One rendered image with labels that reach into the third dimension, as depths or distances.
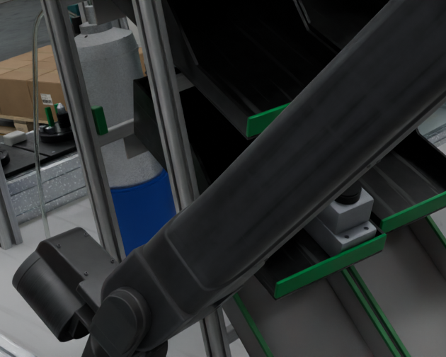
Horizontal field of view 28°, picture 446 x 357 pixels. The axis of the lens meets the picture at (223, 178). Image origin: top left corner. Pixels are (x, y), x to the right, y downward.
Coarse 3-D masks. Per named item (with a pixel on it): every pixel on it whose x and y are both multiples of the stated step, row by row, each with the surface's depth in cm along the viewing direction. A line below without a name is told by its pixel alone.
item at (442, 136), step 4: (444, 128) 205; (436, 132) 204; (440, 132) 203; (444, 132) 204; (428, 136) 202; (432, 136) 202; (436, 136) 202; (440, 136) 203; (444, 136) 205; (428, 140) 201; (432, 140) 202; (436, 140) 203; (440, 140) 204; (444, 140) 205; (436, 144) 203; (440, 144) 204
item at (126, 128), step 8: (72, 0) 94; (80, 0) 95; (184, 80) 84; (184, 88) 85; (128, 120) 102; (112, 128) 101; (120, 128) 101; (128, 128) 102; (104, 136) 100; (112, 136) 101; (120, 136) 101; (104, 144) 100
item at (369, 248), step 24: (144, 96) 94; (192, 96) 101; (144, 120) 96; (192, 120) 102; (216, 120) 102; (144, 144) 98; (192, 144) 88; (216, 144) 99; (240, 144) 99; (216, 168) 96; (288, 240) 88; (312, 240) 89; (384, 240) 87; (264, 264) 83; (288, 264) 86; (312, 264) 86; (336, 264) 85; (288, 288) 83
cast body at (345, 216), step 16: (352, 192) 84; (336, 208) 83; (352, 208) 84; (368, 208) 85; (320, 224) 86; (336, 224) 84; (352, 224) 85; (368, 224) 86; (320, 240) 87; (336, 240) 85; (352, 240) 85
